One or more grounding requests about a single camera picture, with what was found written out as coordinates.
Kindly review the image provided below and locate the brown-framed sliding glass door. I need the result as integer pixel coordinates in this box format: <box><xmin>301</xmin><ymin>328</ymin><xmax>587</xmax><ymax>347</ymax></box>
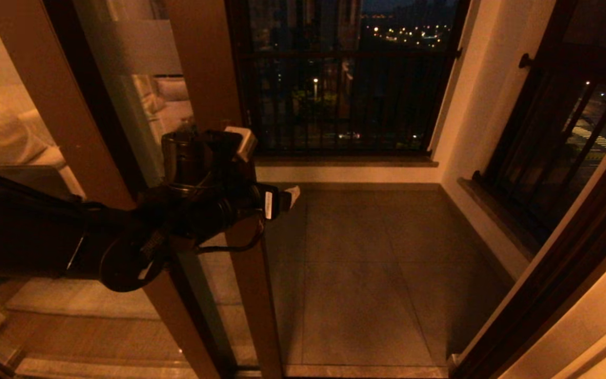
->
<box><xmin>45</xmin><ymin>0</ymin><xmax>288</xmax><ymax>379</ymax></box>

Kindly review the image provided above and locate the brown-framed fixed glass panel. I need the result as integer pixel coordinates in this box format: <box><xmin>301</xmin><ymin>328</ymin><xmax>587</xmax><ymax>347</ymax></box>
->
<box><xmin>0</xmin><ymin>0</ymin><xmax>236</xmax><ymax>379</ymax></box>

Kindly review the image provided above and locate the dark brown door jamb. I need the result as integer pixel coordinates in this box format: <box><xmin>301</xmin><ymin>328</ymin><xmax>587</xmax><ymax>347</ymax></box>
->
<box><xmin>448</xmin><ymin>111</ymin><xmax>606</xmax><ymax>379</ymax></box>

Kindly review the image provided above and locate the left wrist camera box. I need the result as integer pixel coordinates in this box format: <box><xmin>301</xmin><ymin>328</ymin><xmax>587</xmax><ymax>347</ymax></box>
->
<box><xmin>259</xmin><ymin>188</ymin><xmax>275</xmax><ymax>221</ymax></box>

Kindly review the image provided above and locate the short stone window sill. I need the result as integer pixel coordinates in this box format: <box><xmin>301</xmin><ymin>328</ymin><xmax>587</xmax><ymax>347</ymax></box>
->
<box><xmin>255</xmin><ymin>155</ymin><xmax>439</xmax><ymax>169</ymax></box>

